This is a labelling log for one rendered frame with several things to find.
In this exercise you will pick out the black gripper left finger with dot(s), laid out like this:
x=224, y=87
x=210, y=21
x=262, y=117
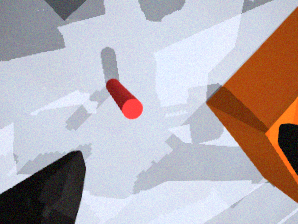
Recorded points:
x=51, y=196

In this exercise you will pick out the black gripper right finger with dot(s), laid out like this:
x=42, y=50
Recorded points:
x=288, y=142

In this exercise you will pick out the red peg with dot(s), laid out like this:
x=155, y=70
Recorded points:
x=128, y=104

